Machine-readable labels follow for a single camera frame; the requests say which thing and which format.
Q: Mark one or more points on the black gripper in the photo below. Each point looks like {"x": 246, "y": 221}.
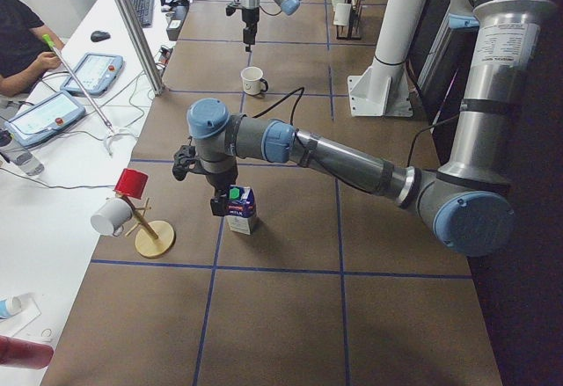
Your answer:
{"x": 250, "y": 18}
{"x": 216, "y": 181}

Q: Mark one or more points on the blue Pascual milk carton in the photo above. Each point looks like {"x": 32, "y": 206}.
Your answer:
{"x": 241, "y": 210}

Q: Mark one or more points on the white smiley face mug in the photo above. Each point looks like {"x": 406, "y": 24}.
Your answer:
{"x": 253, "y": 81}

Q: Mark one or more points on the red cup on stand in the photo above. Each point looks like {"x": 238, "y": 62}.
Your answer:
{"x": 131, "y": 183}

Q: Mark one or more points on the white cup on stand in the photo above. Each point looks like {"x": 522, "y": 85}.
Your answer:
{"x": 110, "y": 218}

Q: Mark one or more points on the wooden mug tree stand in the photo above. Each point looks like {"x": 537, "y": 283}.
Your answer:
{"x": 152, "y": 239}

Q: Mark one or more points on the white ribbed mug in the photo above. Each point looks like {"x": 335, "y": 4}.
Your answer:
{"x": 342, "y": 13}

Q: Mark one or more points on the black keyboard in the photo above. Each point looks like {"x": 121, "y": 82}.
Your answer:
{"x": 144, "y": 11}

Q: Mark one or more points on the teach pendant far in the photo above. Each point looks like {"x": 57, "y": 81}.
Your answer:
{"x": 98, "y": 71}

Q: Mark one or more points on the teach pendant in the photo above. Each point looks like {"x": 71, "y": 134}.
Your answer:
{"x": 46, "y": 119}
{"x": 98, "y": 71}

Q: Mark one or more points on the black computer mouse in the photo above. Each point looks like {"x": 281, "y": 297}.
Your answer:
{"x": 98, "y": 36}

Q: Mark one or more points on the teach pendant near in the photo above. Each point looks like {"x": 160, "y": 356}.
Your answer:
{"x": 46, "y": 119}

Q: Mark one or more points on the reacher grabber stick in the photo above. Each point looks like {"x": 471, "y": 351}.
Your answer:
{"x": 112, "y": 131}

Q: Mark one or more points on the seated person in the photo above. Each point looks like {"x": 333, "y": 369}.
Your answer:
{"x": 25, "y": 56}

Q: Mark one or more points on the red bottle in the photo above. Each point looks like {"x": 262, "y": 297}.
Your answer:
{"x": 19, "y": 353}

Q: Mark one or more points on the black wire mug rack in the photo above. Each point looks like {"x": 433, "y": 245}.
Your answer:
{"x": 353, "y": 31}

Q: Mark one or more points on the aluminium frame post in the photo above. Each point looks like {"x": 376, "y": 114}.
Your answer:
{"x": 140, "y": 44}

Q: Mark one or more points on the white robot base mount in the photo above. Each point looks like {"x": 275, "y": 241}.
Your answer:
{"x": 396, "y": 52}

